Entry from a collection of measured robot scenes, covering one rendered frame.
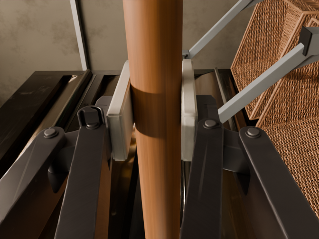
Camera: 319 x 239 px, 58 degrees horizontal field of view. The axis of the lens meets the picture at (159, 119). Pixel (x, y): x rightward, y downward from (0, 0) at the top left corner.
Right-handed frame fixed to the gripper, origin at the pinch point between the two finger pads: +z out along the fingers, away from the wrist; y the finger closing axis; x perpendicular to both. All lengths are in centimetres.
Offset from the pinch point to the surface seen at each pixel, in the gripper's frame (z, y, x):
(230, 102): 37.7, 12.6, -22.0
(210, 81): 136, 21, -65
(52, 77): 145, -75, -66
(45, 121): 98, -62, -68
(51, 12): 362, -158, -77
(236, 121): 96, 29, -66
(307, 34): 36.7, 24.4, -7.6
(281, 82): 86, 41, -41
